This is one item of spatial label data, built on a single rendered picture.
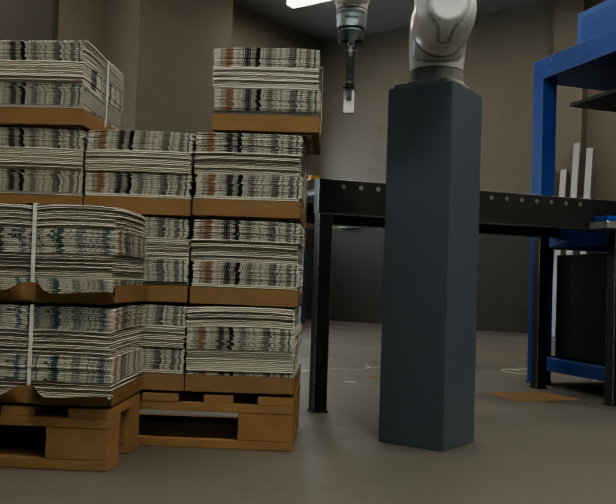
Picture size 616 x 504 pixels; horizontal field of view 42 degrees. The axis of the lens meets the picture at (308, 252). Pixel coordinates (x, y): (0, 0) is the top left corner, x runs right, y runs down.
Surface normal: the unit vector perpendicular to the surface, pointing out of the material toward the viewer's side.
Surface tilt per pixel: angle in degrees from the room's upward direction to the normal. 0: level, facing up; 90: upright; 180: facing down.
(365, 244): 90
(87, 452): 90
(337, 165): 90
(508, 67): 90
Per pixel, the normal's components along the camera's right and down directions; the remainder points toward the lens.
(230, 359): -0.04, -0.04
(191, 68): 0.81, 0.00
